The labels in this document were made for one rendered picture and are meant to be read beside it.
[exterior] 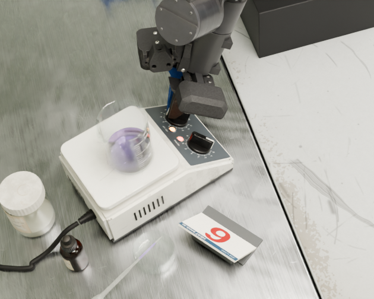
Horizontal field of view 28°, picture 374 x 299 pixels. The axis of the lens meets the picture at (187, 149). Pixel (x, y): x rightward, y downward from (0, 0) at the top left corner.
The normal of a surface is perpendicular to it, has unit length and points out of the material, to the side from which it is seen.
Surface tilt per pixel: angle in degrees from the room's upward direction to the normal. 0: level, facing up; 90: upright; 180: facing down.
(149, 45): 11
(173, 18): 62
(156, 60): 79
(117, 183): 0
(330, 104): 0
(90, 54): 0
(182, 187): 90
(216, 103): 40
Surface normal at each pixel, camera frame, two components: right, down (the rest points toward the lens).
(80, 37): -0.08, -0.55
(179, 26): -0.54, 0.36
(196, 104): 0.15, 0.67
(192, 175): 0.55, 0.67
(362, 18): 0.27, 0.79
